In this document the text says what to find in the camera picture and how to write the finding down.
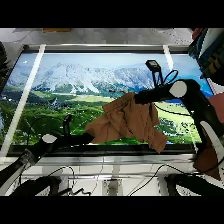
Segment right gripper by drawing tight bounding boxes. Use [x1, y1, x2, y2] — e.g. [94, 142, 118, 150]
[134, 88, 159, 105]

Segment brown pants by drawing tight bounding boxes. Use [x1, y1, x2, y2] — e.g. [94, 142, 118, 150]
[85, 92, 170, 154]

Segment heap of clothes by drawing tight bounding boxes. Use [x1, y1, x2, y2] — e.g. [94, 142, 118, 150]
[187, 27, 224, 80]

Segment red garment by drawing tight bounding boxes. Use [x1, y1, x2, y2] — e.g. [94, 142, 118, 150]
[207, 93, 224, 124]

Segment brown garment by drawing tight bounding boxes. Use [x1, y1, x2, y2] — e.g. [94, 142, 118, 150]
[193, 132, 224, 182]

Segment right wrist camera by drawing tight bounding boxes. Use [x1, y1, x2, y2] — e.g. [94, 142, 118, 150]
[145, 59, 165, 89]

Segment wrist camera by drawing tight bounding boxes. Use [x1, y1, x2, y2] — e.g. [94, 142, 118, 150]
[145, 59, 165, 89]
[62, 114, 74, 136]

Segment silver frame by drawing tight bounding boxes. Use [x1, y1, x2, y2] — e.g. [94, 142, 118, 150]
[0, 153, 224, 197]

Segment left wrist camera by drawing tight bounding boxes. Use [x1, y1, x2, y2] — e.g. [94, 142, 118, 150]
[62, 114, 74, 136]

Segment black cable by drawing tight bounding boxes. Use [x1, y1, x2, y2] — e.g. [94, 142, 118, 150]
[128, 163, 188, 197]
[46, 165, 78, 197]

